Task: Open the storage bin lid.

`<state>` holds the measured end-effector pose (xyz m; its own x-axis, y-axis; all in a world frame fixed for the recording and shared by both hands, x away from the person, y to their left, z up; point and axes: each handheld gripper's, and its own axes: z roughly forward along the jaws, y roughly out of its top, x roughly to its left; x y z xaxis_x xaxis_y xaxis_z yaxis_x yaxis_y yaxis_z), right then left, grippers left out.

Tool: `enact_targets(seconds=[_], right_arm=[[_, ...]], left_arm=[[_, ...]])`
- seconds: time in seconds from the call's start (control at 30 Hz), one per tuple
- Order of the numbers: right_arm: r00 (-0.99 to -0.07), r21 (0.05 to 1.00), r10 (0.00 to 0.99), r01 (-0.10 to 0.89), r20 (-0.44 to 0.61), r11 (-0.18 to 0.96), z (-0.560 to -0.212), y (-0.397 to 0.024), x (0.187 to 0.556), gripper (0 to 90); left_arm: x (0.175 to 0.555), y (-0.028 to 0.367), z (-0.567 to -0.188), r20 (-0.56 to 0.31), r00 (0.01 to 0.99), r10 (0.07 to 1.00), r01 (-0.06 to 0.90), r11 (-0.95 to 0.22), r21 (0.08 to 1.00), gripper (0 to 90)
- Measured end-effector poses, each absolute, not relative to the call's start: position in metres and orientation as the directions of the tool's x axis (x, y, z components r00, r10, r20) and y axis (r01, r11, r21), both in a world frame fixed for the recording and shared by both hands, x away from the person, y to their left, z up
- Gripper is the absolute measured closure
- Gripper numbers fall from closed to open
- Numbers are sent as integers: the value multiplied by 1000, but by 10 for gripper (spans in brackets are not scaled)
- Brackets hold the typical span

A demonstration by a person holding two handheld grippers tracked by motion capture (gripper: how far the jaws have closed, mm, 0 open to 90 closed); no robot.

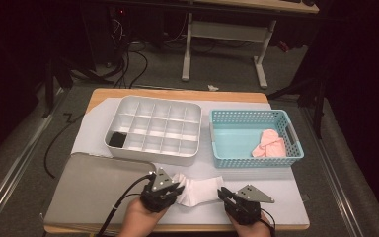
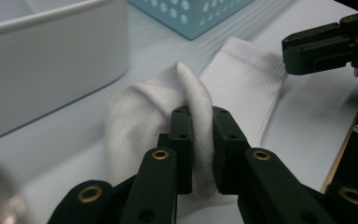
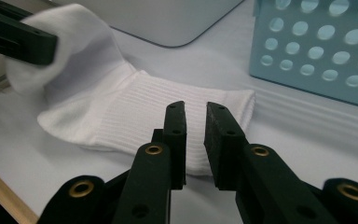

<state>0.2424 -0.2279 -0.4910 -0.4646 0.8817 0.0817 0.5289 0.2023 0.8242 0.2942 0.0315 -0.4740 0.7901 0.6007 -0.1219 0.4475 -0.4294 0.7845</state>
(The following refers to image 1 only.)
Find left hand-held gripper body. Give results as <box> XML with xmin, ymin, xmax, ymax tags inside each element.
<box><xmin>140</xmin><ymin>167</ymin><xmax>176</xmax><ymax>213</ymax></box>

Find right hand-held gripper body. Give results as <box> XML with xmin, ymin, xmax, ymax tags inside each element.
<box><xmin>224</xmin><ymin>185</ymin><xmax>275</xmax><ymax>226</ymax></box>

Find white divided storage box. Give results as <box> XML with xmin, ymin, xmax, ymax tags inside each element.
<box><xmin>104</xmin><ymin>95</ymin><xmax>203</xmax><ymax>167</ymax></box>

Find light blue perforated basket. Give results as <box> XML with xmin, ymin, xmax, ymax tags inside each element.
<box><xmin>209</xmin><ymin>108</ymin><xmax>305</xmax><ymax>169</ymax></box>

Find black sock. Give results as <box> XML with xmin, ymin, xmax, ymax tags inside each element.
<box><xmin>108</xmin><ymin>131</ymin><xmax>127</xmax><ymax>149</ymax></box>

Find translucent grey box lid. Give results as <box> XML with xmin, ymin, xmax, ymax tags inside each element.
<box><xmin>39</xmin><ymin>151</ymin><xmax>157</xmax><ymax>236</ymax></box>

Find person's right hand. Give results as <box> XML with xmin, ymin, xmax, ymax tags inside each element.
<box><xmin>230</xmin><ymin>213</ymin><xmax>272</xmax><ymax>237</ymax></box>

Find person's left hand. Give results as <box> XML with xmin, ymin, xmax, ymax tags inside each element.
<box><xmin>117</xmin><ymin>197</ymin><xmax>169</xmax><ymax>237</ymax></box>

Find white table cover sheet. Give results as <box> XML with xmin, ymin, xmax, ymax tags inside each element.
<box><xmin>70</xmin><ymin>97</ymin><xmax>310</xmax><ymax>226</ymax></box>

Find pink sock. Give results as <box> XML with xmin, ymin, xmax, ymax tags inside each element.
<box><xmin>261</xmin><ymin>128</ymin><xmax>281</xmax><ymax>146</ymax></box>
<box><xmin>252</xmin><ymin>137</ymin><xmax>288</xmax><ymax>158</ymax></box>

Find black metal stand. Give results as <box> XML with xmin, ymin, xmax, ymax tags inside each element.
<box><xmin>42</xmin><ymin>55</ymin><xmax>114</xmax><ymax>119</ymax></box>
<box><xmin>267</xmin><ymin>75</ymin><xmax>330</xmax><ymax>139</ymax></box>

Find white-framed desk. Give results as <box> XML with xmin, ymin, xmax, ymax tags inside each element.
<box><xmin>181</xmin><ymin>0</ymin><xmax>320</xmax><ymax>90</ymax></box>

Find dark equipment with red light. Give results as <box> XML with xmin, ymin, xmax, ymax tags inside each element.
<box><xmin>107</xmin><ymin>4</ymin><xmax>132</xmax><ymax>67</ymax></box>

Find right hand-held gripper cable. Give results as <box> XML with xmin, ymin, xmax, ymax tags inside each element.
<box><xmin>261</xmin><ymin>208</ymin><xmax>276</xmax><ymax>237</ymax></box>

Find hand-held gripper cable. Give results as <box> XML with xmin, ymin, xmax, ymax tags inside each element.
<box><xmin>97</xmin><ymin>173</ymin><xmax>156</xmax><ymax>237</ymax></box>
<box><xmin>261</xmin><ymin>208</ymin><xmax>276</xmax><ymax>237</ymax></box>

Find left hand-held gripper cable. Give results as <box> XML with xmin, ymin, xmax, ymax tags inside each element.
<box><xmin>97</xmin><ymin>173</ymin><xmax>156</xmax><ymax>237</ymax></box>

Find metal floor rail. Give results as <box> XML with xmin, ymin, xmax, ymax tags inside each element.
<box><xmin>0</xmin><ymin>90</ymin><xmax>67</xmax><ymax>231</ymax></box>
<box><xmin>300</xmin><ymin>107</ymin><xmax>366</xmax><ymax>237</ymax></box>

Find thin black floor cable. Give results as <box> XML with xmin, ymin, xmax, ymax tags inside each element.
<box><xmin>43</xmin><ymin>113</ymin><xmax>85</xmax><ymax>182</ymax></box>

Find black floor cable bundle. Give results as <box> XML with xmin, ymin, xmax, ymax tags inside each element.
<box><xmin>110</xmin><ymin>18</ymin><xmax>149</xmax><ymax>90</ymax></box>

